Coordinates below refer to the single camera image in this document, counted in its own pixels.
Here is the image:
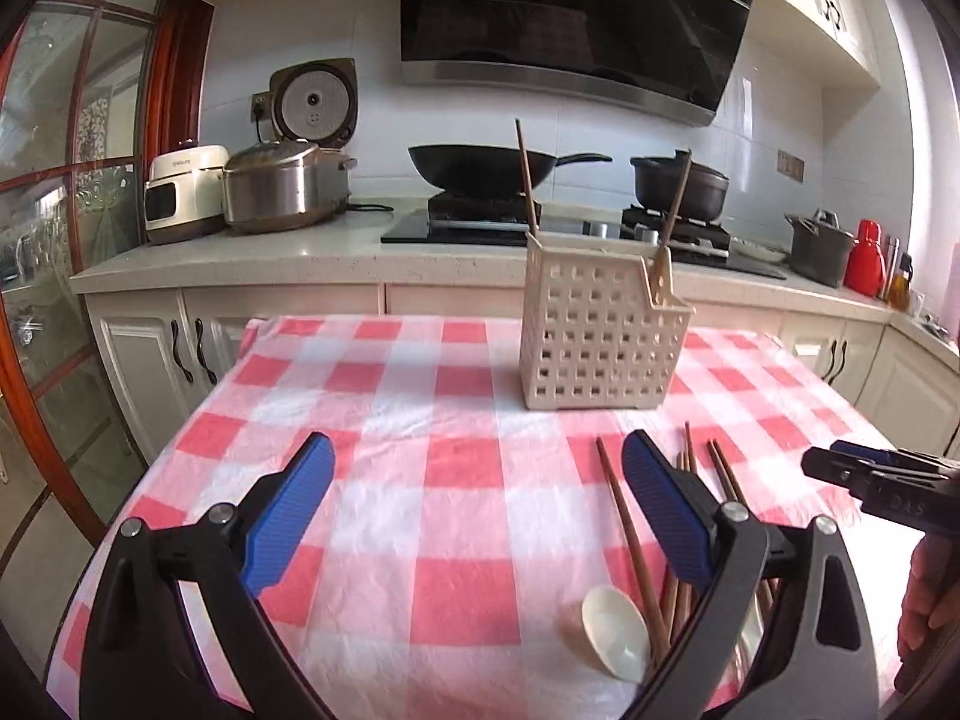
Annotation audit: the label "grey lidded stock pot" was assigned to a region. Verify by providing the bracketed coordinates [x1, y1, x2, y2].
[785, 210, 856, 287]

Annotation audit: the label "black range hood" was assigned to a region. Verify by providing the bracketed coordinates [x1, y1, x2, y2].
[400, 0, 764, 128]

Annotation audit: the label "black glass gas stove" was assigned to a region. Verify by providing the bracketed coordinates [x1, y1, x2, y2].
[380, 191, 788, 280]

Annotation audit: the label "red thermos jug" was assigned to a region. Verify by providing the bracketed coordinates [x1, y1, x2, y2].
[844, 220, 884, 297]

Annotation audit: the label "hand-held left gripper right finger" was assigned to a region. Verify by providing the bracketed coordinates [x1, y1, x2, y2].
[622, 430, 882, 720]

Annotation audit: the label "white base cabinets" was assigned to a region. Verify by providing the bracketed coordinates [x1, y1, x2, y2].
[71, 199, 960, 466]

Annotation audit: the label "white perforated utensil basket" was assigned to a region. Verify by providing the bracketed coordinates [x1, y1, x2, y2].
[519, 232, 696, 411]

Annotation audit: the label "silver rice cooker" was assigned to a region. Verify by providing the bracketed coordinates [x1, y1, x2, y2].
[223, 58, 359, 235]

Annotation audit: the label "black wok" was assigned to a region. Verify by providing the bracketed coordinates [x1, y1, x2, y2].
[407, 144, 614, 200]

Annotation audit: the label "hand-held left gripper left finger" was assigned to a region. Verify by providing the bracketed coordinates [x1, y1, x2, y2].
[79, 431, 338, 720]

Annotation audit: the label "person's right hand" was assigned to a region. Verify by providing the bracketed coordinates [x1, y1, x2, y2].
[898, 540, 960, 691]

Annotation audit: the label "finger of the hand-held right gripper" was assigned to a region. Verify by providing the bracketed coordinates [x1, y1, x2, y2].
[801, 448, 938, 497]
[829, 440, 960, 475]

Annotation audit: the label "wood framed glass door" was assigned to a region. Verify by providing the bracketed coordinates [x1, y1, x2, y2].
[0, 0, 215, 586]

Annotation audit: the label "black lidded cooking pot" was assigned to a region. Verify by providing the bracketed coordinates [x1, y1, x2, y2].
[630, 150, 730, 217]

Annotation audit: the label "red white checkered tablecloth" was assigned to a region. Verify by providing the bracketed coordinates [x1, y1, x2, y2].
[45, 315, 927, 720]

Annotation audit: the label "white plate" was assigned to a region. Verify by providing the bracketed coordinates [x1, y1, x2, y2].
[731, 237, 787, 263]

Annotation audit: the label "white ceramic spoon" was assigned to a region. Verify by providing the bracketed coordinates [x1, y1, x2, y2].
[581, 585, 652, 683]

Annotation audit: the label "small white electric cooker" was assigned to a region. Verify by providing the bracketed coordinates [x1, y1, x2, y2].
[144, 141, 230, 245]

